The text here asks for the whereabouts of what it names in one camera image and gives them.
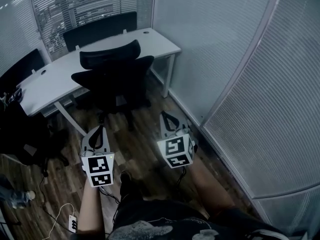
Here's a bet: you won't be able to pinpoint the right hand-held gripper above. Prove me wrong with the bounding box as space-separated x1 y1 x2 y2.
156 110 196 169

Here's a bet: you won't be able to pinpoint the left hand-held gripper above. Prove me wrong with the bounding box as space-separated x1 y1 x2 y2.
80 125 116 189

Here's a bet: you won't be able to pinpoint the black office chair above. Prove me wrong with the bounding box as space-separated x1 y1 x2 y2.
71 39 155 132

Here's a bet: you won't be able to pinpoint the person's left forearm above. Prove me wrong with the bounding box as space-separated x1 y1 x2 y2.
76 180 106 240

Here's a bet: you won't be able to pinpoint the person's right forearm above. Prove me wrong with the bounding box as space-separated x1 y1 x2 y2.
186 155 236 216

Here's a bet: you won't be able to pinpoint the white desk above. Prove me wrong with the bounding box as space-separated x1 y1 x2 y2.
16 27 182 137

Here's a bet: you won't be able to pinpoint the clutter of small desk items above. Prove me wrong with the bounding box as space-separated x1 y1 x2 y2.
0 88 26 106

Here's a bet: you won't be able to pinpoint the small black desk divider panel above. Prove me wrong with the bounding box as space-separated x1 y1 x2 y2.
0 48 46 95

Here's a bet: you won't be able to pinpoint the wide black desk divider panel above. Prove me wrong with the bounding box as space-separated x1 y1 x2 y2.
62 11 138 53

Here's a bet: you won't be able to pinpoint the person's leg with dark shoe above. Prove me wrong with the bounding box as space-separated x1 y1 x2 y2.
119 170 144 203

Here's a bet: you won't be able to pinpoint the white power strip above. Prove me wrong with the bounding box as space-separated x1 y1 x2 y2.
68 214 79 234

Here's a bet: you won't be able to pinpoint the person's black printed shirt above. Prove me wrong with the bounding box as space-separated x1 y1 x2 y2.
107 198 291 240

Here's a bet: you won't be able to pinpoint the window blinds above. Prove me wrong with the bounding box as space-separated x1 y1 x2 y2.
29 0 155 61

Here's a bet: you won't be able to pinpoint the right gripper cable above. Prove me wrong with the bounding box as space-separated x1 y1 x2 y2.
176 167 188 186

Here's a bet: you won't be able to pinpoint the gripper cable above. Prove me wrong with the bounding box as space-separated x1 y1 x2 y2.
176 167 188 186
99 185 121 205

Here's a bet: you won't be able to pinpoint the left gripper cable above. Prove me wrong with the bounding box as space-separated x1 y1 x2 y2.
99 185 121 205

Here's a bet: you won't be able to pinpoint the black floor cable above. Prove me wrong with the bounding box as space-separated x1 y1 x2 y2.
38 170 73 234

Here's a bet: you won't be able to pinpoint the white cable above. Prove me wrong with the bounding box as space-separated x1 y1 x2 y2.
41 202 76 240

